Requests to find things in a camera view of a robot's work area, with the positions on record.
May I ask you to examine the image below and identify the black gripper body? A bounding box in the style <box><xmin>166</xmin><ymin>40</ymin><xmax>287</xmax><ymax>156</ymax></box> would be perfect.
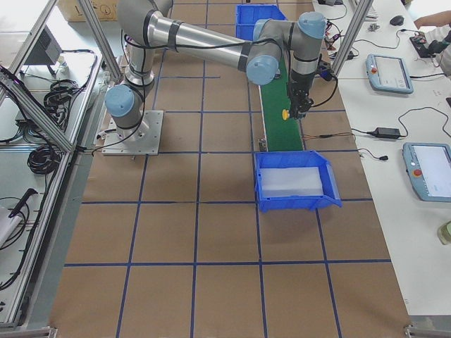
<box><xmin>287</xmin><ymin>70</ymin><xmax>314</xmax><ymax>115</ymax></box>

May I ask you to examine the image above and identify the far blue plastic bin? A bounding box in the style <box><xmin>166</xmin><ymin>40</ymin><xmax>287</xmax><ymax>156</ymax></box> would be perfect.
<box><xmin>235</xmin><ymin>4</ymin><xmax>290</xmax><ymax>38</ymax></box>

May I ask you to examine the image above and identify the black computer mouse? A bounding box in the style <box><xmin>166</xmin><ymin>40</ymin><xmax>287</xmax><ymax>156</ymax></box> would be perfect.
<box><xmin>389</xmin><ymin>15</ymin><xmax>404</xmax><ymax>26</ymax></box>

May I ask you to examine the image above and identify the grey electrical box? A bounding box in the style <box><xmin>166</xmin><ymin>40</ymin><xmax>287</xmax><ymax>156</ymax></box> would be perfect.
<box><xmin>24</xmin><ymin>25</ymin><xmax>62</xmax><ymax>65</ymax></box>

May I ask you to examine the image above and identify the green conveyor belt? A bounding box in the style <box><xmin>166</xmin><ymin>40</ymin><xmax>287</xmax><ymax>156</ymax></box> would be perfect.
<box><xmin>259</xmin><ymin>58</ymin><xmax>304</xmax><ymax>151</ymax></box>

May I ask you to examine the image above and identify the teach pendant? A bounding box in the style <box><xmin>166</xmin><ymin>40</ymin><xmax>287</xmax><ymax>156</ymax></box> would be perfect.
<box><xmin>366</xmin><ymin>54</ymin><xmax>414</xmax><ymax>94</ymax></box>
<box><xmin>402</xmin><ymin>142</ymin><xmax>450</xmax><ymax>203</ymax></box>

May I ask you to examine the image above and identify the white foam pad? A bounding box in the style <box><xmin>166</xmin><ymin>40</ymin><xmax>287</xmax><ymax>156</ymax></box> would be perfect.
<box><xmin>260</xmin><ymin>167</ymin><xmax>323</xmax><ymax>198</ymax></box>

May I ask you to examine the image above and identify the far teach pendant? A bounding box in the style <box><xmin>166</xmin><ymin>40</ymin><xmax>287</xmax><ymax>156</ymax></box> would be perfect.
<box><xmin>366</xmin><ymin>54</ymin><xmax>414</xmax><ymax>94</ymax></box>

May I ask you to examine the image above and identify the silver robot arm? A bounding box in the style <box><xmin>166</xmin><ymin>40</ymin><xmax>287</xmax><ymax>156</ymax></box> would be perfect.
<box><xmin>105</xmin><ymin>1</ymin><xmax>326</xmax><ymax>142</ymax></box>

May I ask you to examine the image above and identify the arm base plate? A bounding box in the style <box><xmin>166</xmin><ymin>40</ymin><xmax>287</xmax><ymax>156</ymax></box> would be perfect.
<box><xmin>101</xmin><ymin>110</ymin><xmax>164</xmax><ymax>156</ymax></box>

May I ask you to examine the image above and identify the blue plastic bin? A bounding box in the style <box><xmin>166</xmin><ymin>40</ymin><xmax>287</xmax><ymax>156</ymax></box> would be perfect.
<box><xmin>235</xmin><ymin>4</ymin><xmax>290</xmax><ymax>38</ymax></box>
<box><xmin>254</xmin><ymin>151</ymin><xmax>342</xmax><ymax>212</ymax></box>

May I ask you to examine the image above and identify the black power adapter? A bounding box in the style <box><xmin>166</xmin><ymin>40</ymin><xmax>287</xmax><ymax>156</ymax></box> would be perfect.
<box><xmin>367</xmin><ymin>127</ymin><xmax>402</xmax><ymax>139</ymax></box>

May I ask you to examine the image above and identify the near blue plastic bin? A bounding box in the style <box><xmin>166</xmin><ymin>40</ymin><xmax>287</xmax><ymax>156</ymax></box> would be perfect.
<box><xmin>254</xmin><ymin>151</ymin><xmax>342</xmax><ymax>212</ymax></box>

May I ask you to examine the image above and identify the near teach pendant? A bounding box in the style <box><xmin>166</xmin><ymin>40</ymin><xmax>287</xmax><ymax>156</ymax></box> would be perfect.
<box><xmin>402</xmin><ymin>142</ymin><xmax>450</xmax><ymax>203</ymax></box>

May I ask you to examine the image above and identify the yellow push button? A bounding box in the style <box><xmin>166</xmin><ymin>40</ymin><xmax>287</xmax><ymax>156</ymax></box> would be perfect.
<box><xmin>282</xmin><ymin>109</ymin><xmax>290</xmax><ymax>120</ymax></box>

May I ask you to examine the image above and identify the cardboard box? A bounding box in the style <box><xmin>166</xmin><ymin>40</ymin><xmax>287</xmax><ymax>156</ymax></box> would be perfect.
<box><xmin>57</xmin><ymin>0</ymin><xmax>121</xmax><ymax>23</ymax></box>

